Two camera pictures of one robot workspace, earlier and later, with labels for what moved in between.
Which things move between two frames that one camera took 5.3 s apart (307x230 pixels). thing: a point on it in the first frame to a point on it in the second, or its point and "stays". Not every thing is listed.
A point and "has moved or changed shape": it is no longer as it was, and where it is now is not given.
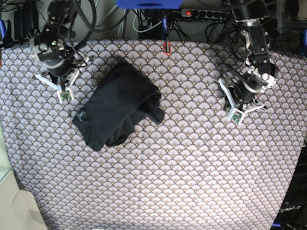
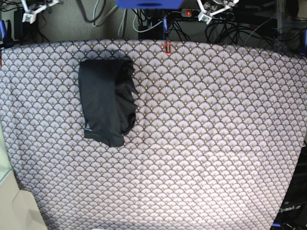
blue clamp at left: (5, 33) stays
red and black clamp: (166, 52) stays
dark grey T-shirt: (124, 93) has moved or changed shape
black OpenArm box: (292, 211) stays
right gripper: (245, 90) to (202, 16)
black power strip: (201, 13) stays
